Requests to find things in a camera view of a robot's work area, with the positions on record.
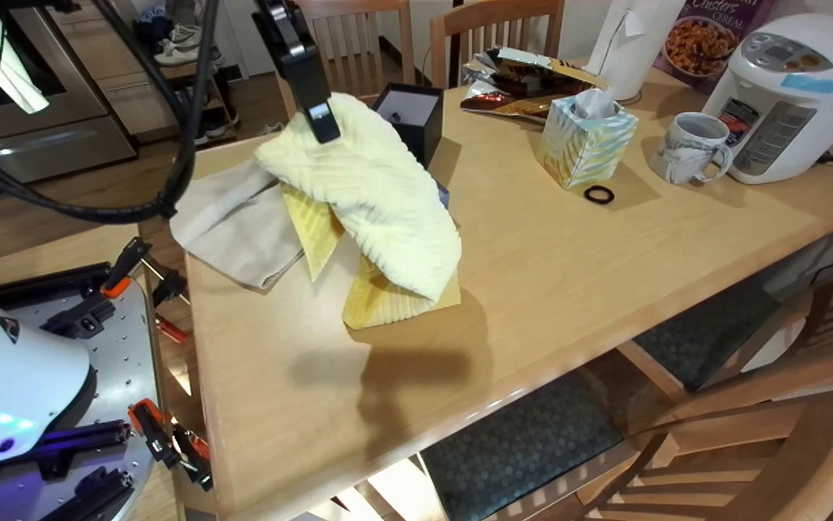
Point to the patterned tissue box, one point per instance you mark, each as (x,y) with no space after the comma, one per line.
(586,140)

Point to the white mug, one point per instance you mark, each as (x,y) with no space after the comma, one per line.
(691,147)

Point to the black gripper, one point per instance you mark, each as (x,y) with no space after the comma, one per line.
(281,24)

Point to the wooden chair with dark cushion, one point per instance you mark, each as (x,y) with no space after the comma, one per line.
(522,444)
(706,335)

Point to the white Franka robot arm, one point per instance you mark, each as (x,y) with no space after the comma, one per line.
(12,379)

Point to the purple cereal box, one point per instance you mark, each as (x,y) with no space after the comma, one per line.
(716,40)

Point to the black open box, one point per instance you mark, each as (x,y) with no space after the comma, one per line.
(411,118)

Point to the brown snack bag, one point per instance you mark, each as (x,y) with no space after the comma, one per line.
(534,82)

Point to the grey robot mounting plate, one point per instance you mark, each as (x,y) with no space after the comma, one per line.
(117,367)

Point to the white electric water boiler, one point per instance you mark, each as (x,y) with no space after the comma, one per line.
(794,98)

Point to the stainless steel appliance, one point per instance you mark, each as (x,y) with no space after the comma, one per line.
(40,125)

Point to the beige cloth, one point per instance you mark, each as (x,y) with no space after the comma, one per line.
(231,221)

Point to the wooden shoe rack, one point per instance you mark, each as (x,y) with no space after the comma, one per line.
(195,92)

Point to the grey blue shallow box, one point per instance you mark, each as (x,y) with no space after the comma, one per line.
(444,198)

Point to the orange black clamp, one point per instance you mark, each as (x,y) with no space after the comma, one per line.
(172,332)
(172,444)
(100,293)

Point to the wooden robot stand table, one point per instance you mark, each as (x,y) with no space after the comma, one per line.
(40,256)

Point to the yellow towel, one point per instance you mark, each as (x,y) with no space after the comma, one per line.
(377,203)

